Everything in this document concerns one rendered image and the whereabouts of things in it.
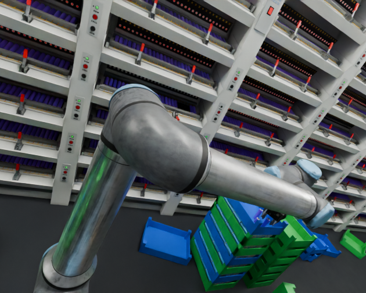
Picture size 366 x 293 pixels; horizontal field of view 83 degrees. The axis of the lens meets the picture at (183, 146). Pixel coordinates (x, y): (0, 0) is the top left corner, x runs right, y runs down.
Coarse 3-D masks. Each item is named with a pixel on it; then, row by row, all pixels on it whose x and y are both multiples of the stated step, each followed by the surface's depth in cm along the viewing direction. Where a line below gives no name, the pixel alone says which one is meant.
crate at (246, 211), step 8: (232, 200) 109; (240, 208) 103; (248, 208) 112; (256, 208) 115; (240, 216) 102; (248, 216) 97; (248, 224) 97; (256, 224) 93; (280, 224) 104; (256, 232) 95; (264, 232) 97; (272, 232) 100; (280, 232) 102
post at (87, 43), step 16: (96, 0) 79; (80, 32) 83; (80, 48) 86; (96, 48) 87; (80, 64) 89; (96, 64) 90; (80, 80) 92; (80, 96) 95; (64, 128) 101; (80, 128) 103; (64, 144) 105; (80, 144) 107; (64, 160) 110; (64, 192) 120
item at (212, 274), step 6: (198, 228) 131; (198, 234) 130; (198, 240) 129; (198, 246) 128; (204, 246) 130; (204, 252) 121; (204, 258) 120; (210, 264) 115; (210, 270) 114; (210, 276) 113; (216, 276) 109; (228, 276) 112; (234, 276) 114; (240, 276) 117; (216, 282) 111; (222, 282) 114
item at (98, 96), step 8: (112, 72) 109; (120, 72) 110; (96, 80) 101; (136, 80) 114; (96, 88) 99; (160, 88) 119; (96, 96) 97; (104, 96) 99; (184, 96) 125; (104, 104) 101; (184, 104) 126; (200, 104) 129; (168, 112) 114; (200, 112) 123; (184, 120) 116; (192, 120) 120; (200, 120) 122; (192, 128) 120; (200, 128) 120
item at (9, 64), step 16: (0, 32) 90; (16, 32) 91; (0, 48) 85; (16, 48) 90; (32, 48) 94; (48, 48) 97; (64, 48) 98; (0, 64) 84; (16, 64) 87; (32, 64) 90; (48, 64) 92; (64, 64) 98; (16, 80) 88; (32, 80) 88; (48, 80) 90; (64, 80) 94
